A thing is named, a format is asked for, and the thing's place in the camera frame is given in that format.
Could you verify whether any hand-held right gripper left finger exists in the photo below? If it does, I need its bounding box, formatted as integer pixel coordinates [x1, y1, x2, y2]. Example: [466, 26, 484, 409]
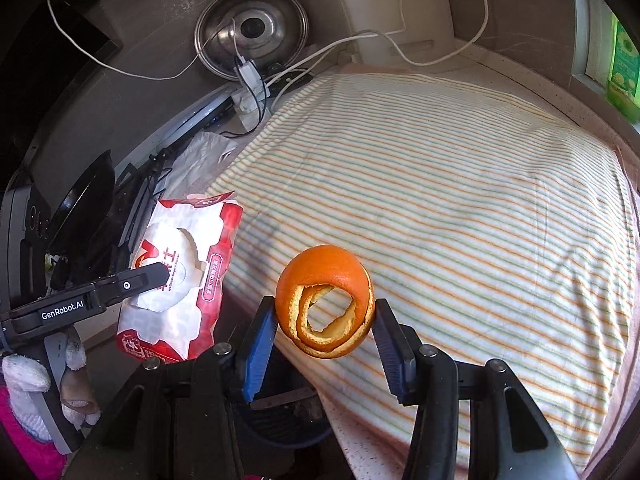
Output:
[75, 295, 279, 480]

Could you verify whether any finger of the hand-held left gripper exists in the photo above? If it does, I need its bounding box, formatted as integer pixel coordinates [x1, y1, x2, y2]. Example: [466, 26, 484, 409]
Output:
[100, 262, 171, 307]

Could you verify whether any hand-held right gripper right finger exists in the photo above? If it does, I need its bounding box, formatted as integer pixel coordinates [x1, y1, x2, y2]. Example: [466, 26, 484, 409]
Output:
[372, 298, 581, 480]

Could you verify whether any red white wet wipes pack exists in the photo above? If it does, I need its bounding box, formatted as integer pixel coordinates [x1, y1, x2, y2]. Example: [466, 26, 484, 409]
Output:
[116, 191, 244, 365]

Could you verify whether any dark plastic bin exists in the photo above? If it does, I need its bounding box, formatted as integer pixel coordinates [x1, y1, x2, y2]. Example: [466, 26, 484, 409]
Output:
[227, 380, 333, 448]

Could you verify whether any orange peel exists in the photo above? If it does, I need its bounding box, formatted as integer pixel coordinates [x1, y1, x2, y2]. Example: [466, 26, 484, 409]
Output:
[275, 244, 375, 360]

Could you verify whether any person's left forearm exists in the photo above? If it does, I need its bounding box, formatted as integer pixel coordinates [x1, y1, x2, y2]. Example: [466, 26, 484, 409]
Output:
[0, 385, 66, 480]

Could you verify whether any person's left hand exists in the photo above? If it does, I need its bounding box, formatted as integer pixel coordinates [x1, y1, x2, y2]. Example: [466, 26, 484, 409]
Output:
[0, 329, 102, 443]

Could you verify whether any grey device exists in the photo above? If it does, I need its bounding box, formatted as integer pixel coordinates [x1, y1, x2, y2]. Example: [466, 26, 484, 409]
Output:
[0, 185, 51, 311]

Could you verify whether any black metal rack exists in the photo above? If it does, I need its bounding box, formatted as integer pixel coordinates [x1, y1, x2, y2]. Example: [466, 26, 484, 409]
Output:
[115, 155, 171, 241]

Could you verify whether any black pan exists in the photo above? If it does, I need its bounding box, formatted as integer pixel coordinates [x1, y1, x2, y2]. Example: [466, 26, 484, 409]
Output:
[47, 150, 117, 261]

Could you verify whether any white plastic bag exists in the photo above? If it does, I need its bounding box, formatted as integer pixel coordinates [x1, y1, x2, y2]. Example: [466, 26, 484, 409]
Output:
[172, 132, 238, 196]

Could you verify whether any striped cloth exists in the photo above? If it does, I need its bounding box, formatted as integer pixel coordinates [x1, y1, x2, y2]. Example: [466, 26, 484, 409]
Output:
[205, 74, 638, 473]

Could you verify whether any white power strip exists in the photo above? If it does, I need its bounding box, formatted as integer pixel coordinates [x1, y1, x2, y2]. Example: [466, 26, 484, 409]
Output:
[234, 87, 271, 130]

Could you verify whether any white charger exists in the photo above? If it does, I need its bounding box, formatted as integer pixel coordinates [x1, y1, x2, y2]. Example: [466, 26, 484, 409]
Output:
[235, 57, 261, 91]

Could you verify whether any steel pot lid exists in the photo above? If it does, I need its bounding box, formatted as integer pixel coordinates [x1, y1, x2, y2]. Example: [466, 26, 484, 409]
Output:
[194, 0, 310, 81]

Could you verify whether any green drink carton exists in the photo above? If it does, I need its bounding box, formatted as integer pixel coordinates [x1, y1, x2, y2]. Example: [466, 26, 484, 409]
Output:
[606, 20, 640, 123]

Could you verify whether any white cable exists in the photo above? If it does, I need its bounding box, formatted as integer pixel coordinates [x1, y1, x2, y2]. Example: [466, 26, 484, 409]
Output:
[46, 0, 241, 81]
[270, 0, 441, 96]
[260, 0, 490, 92]

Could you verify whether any white power adapter with cables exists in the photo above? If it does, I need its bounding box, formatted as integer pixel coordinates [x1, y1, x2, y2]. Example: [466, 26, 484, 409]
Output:
[220, 57, 273, 138]

